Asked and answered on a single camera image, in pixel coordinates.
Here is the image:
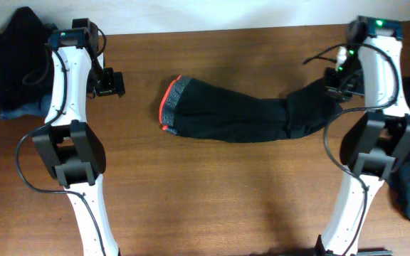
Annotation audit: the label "folded blue jeans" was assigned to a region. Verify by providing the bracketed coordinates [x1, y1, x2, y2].
[0, 23, 58, 120]

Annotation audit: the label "black pants red waistband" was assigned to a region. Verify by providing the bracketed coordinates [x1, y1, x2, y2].
[159, 75, 342, 143]

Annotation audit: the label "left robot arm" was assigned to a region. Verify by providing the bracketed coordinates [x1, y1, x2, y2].
[32, 18, 125, 255]

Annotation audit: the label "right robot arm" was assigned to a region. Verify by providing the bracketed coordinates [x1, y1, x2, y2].
[314, 16, 410, 255]

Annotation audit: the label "black folded garment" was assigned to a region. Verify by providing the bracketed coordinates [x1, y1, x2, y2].
[0, 6, 54, 110]

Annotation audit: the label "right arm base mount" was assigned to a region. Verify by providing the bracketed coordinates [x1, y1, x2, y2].
[313, 235, 393, 256]

